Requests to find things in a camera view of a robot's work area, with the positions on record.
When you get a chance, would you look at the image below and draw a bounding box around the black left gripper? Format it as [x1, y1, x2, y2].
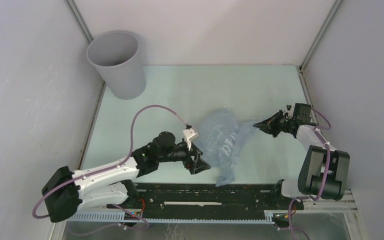
[157, 138, 211, 174]

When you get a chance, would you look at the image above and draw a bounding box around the blue translucent trash bag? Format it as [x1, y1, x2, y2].
[194, 108, 260, 187]

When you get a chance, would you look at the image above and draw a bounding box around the grey plastic trash bin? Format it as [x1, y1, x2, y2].
[86, 30, 147, 100]

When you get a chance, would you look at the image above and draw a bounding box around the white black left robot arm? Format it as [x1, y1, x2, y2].
[41, 131, 211, 223]

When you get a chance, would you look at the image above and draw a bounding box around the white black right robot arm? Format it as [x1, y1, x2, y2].
[253, 103, 350, 209]

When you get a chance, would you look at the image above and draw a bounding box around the small electronics board with leds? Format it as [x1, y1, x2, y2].
[123, 211, 142, 221]

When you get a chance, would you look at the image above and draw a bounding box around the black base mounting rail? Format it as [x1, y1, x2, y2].
[120, 183, 291, 216]

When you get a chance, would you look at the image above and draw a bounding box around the white slotted cable duct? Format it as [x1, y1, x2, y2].
[68, 211, 274, 224]

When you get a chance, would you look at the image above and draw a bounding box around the aluminium frame rail right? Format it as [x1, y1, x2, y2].
[296, 0, 345, 107]

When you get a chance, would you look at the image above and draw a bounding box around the aluminium frame rail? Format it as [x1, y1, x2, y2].
[296, 0, 345, 107]
[64, 0, 106, 169]

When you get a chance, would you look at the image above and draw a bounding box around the aluminium frame rail left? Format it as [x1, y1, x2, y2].
[64, 0, 106, 169]

